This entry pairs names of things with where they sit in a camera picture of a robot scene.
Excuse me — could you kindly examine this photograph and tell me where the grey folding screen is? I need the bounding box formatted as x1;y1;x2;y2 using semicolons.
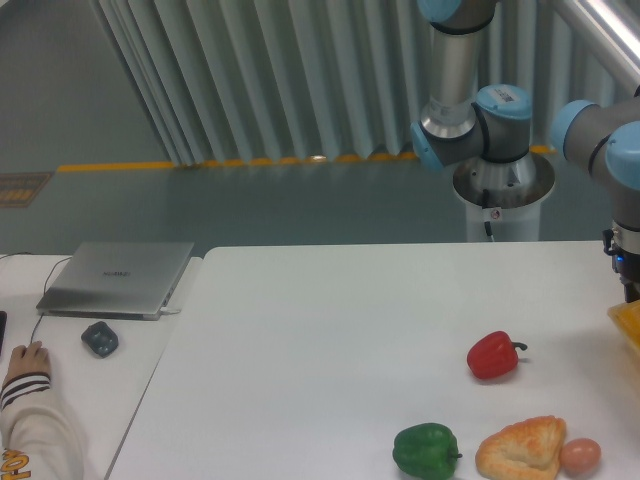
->
89;0;640;167

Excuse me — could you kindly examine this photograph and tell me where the black mouse cable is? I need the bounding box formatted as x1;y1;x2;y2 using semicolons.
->
0;251;75;346

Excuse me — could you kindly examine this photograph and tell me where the toy croissant bread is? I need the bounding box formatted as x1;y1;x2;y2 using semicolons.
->
475;416;567;480

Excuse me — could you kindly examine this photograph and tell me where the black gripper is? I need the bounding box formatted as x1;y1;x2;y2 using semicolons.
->
602;225;639;303

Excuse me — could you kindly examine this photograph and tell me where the black pedestal cable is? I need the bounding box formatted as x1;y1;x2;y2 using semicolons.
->
480;187;497;243

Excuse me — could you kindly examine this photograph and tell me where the brown toy egg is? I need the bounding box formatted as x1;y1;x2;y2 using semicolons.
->
560;438;602;475

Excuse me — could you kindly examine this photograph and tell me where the red bell pepper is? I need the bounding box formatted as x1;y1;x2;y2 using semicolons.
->
466;331;528;380

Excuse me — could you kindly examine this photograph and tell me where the person's hand on mouse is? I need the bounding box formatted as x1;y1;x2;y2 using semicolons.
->
2;341;52;386

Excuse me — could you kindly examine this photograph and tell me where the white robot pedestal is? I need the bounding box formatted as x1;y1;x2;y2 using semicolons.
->
453;153;555;242

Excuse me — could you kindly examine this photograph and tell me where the green bell pepper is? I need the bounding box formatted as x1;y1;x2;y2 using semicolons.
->
392;423;462;479

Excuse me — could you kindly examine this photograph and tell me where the dark grey plastic clip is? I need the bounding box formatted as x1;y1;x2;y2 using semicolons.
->
81;321;119;358

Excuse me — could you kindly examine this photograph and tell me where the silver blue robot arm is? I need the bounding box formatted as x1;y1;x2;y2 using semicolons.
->
411;1;639;302

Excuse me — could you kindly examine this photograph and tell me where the black keyboard edge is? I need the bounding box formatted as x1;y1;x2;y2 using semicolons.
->
0;310;8;356

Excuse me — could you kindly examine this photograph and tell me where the yellow plastic tray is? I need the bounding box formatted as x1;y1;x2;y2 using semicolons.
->
607;300;640;353

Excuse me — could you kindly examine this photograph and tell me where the cream striped sleeve forearm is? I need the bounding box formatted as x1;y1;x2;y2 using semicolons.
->
1;372;84;479

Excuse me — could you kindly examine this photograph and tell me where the silver closed laptop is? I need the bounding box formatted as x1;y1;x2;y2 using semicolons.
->
37;242;194;320

